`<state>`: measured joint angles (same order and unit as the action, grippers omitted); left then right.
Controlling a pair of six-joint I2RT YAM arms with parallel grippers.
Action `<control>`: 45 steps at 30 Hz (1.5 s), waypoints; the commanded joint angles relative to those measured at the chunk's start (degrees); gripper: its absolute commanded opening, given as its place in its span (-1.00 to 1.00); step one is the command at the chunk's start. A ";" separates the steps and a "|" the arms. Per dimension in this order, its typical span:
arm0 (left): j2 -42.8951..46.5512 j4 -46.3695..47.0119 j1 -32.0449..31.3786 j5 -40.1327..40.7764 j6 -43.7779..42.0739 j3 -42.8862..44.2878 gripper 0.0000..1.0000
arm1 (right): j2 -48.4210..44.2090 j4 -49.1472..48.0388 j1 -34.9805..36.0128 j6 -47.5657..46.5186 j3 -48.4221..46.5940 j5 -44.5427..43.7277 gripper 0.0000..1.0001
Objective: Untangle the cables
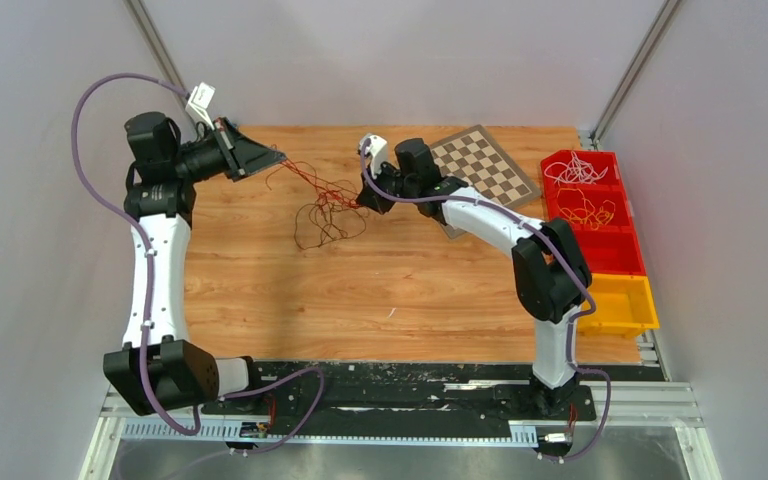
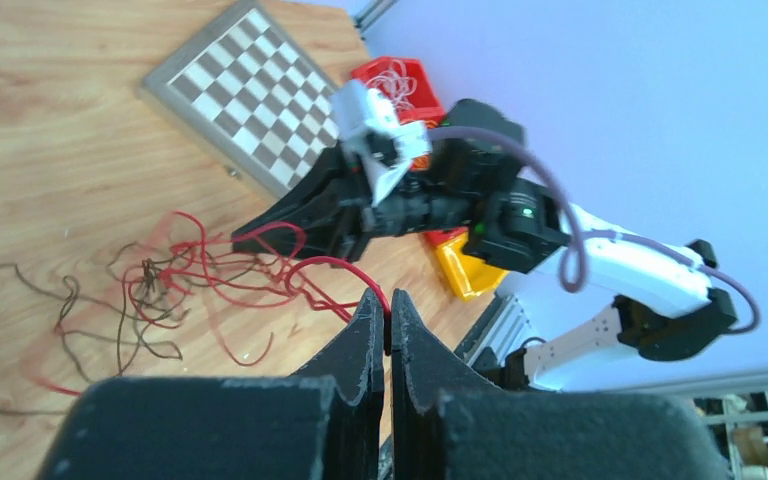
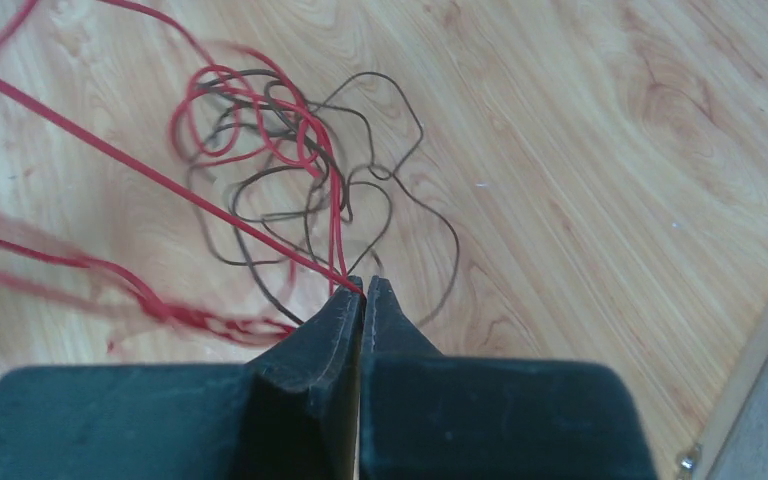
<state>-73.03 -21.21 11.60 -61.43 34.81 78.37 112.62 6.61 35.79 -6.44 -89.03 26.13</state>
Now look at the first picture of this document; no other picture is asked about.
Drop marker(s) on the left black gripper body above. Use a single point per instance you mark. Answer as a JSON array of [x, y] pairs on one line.
[[214, 155]]

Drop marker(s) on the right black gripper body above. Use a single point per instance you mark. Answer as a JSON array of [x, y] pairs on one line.
[[394, 184]]

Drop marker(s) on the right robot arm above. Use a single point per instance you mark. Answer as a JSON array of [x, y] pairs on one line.
[[551, 277]]

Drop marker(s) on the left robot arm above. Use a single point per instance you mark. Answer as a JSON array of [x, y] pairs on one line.
[[157, 367]]

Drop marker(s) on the checkered chessboard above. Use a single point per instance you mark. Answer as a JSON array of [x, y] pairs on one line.
[[474, 156]]

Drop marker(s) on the red bin far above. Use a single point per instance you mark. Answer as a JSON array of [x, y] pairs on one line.
[[579, 169]]

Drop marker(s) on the red bin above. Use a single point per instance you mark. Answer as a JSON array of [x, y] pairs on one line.
[[611, 250], [591, 207], [579, 169]]

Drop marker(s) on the red bin middle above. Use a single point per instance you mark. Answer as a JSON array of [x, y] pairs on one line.
[[591, 207]]

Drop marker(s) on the red bin near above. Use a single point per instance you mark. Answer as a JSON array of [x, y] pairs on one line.
[[611, 250]]

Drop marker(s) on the yellow bin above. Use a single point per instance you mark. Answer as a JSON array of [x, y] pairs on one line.
[[625, 307]]

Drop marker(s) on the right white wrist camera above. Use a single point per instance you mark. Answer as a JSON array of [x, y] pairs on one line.
[[373, 151]]

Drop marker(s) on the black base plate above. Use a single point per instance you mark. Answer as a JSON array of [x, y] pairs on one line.
[[378, 401]]

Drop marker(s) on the aluminium frame rail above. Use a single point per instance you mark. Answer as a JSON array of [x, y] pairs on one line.
[[649, 430]]

